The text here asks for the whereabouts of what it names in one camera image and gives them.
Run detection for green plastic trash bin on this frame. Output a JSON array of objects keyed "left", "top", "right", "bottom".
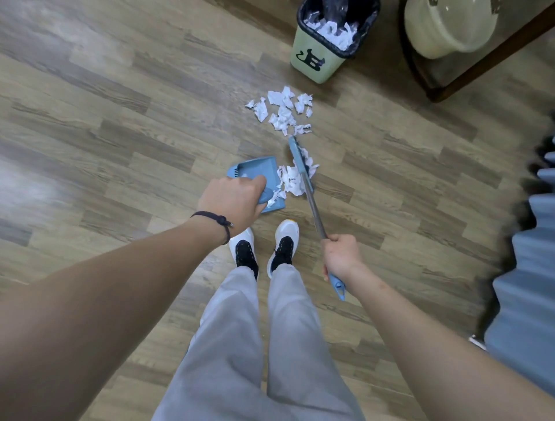
[{"left": 290, "top": 0, "right": 382, "bottom": 85}]

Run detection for cream plastic bucket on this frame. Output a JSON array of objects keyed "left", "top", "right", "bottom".
[{"left": 404, "top": 0, "right": 500, "bottom": 60}]

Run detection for blue-grey fabric cover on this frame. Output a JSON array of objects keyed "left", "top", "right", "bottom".
[{"left": 469, "top": 134, "right": 555, "bottom": 398}]

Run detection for person's left hand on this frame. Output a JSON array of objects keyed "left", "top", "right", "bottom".
[{"left": 197, "top": 175, "right": 268, "bottom": 238}]

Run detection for white and black right shoe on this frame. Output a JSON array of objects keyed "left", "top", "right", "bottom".
[{"left": 266, "top": 219, "right": 300, "bottom": 279}]

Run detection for blue broom with metal handle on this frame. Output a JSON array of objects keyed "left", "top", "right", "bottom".
[{"left": 288, "top": 136, "right": 347, "bottom": 302}]

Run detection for white and black left shoe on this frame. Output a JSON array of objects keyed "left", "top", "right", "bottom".
[{"left": 228, "top": 227, "right": 260, "bottom": 281}]

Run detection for white paper scraps in bin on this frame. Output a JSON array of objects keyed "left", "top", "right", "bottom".
[{"left": 304, "top": 11, "right": 360, "bottom": 51}]

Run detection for dark wooden stand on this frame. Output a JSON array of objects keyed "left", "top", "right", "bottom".
[{"left": 397, "top": 0, "right": 555, "bottom": 104}]

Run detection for light grey trousers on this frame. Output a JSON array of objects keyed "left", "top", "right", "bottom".
[{"left": 152, "top": 263, "right": 367, "bottom": 421}]

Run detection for white paper scraps by dustpan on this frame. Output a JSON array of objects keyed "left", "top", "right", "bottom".
[{"left": 265, "top": 147, "right": 320, "bottom": 208}]

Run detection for blue plastic dustpan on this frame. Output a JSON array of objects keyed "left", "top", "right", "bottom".
[{"left": 227, "top": 156, "right": 287, "bottom": 213}]

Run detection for pile of white paper scraps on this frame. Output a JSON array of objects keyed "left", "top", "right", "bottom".
[{"left": 245, "top": 86, "right": 314, "bottom": 137}]

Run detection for white and black shoe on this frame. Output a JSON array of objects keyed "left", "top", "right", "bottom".
[
  {"left": 266, "top": 219, "right": 300, "bottom": 279},
  {"left": 228, "top": 227, "right": 260, "bottom": 281}
]

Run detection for black cord bracelet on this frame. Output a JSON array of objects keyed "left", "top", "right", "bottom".
[{"left": 190, "top": 211, "right": 234, "bottom": 246}]

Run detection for black bin liner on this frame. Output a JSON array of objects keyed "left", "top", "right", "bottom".
[{"left": 297, "top": 0, "right": 382, "bottom": 60}]

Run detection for person's left forearm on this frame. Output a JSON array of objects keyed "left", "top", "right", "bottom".
[{"left": 0, "top": 215, "right": 231, "bottom": 421}]

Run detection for person's right forearm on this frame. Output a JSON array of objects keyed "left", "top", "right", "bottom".
[{"left": 345, "top": 262, "right": 555, "bottom": 421}]

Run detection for person's right hand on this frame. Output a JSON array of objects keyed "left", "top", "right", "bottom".
[{"left": 322, "top": 234, "right": 365, "bottom": 282}]

